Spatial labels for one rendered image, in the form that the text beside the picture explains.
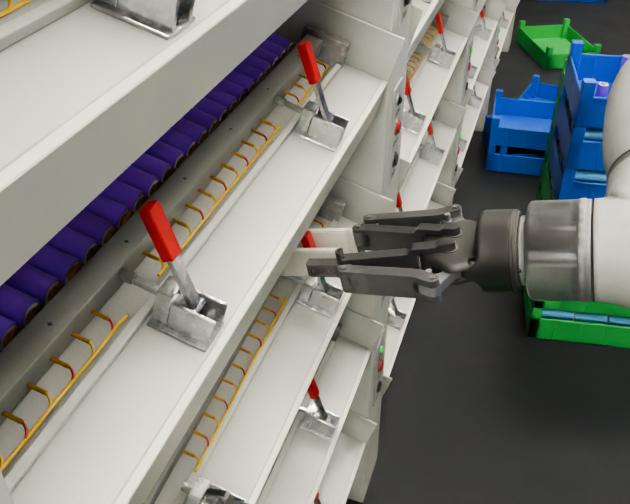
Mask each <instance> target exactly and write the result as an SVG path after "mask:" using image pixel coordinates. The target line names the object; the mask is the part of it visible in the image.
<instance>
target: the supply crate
mask: <svg viewBox="0 0 630 504"><path fill-rule="evenodd" d="M583 46H584V43H583V40H572V41H571V46H570V51H569V55H568V60H567V65H566V70H565V74H564V79H563V81H564V85H565V89H566V93H567V97H568V102H569V106H570V110H571V114H572V118H573V123H574V126H575V127H586V128H599V129H603V125H604V116H605V109H606V104H607V99H608V96H609V92H610V89H611V86H612V84H613V82H614V80H615V77H616V75H617V74H618V71H619V67H620V63H621V59H622V56H621V55H605V54H588V53H582V51H583ZM599 82H606V83H608V84H609V89H608V93H607V97H595V93H596V89H597V85H598V83H599Z"/></svg>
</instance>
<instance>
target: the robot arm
mask: <svg viewBox="0 0 630 504"><path fill-rule="evenodd" d="M602 150H603V164H604V168H605V172H606V179H607V187H606V193H605V196H604V198H594V199H593V200H592V199H587V198H579V199H567V200H535V201H531V202H530V203H529V204H528V207H527V211H526V215H523V213H522V211H519V209H496V210H484V211H482V212H481V213H480V215H479V217H478V220H477V222H476V221H472V220H467V219H464V218H463V216H462V209H461V205H458V204H454V205H450V206H446V207H442V208H438V209H428V210H415V211H402V212H390V213H377V214H367V215H365V216H364V217H363V220H364V222H363V223H361V224H355V225H354V226H353V227H352V228H319V229H307V231H311V234H312V237H313V240H314V242H315V245H316V248H303V245H302V243H301V241H300V243H299V244H298V246H297V248H296V249H295V251H294V253H293V254H292V256H291V258H290V259H289V261H288V263H287V264H286V266H285V268H284V269H283V271H282V273H281V274H280V275H281V276H311V277H337V278H340V281H341V285H342V289H343V292H345V293H354V294H366V295H378V296H391V297H403V298H416V299H419V300H422V301H425V302H428V303H431V304H439V303H441V302H442V300H443V299H442V291H443V290H445V289H446V288H447V287H448V286H449V285H459V284H462V283H467V282H475V283H477V284H478V285H479V286H480V288H481V289H482V290H483V291H485V292H519V291H520V290H522V289H523V287H524V286H526V288H527V292H528V296H529V297H530V298H531V299H532V300H535V301H580V302H584V303H587V302H588V301H589V302H593V299H594V302H604V303H610V304H615V305H619V306H622V307H625V308H628V309H630V58H629V59H628V60H627V61H626V62H625V64H624V65H623V66H622V68H621V69H620V70H619V72H618V74H617V75H616V77H615V80H614V82H613V84H612V86H611V89H610V92H609V96H608V99H607V104H606V109H605V116H604V125H603V138H602ZM440 222H441V223H440ZM376 223H379V225H376ZM356 247H357V249H356ZM365 250H367V251H368V252H365ZM357 251H358V252H357ZM419 257H420V261H419ZM420 263H421V266H420Z"/></svg>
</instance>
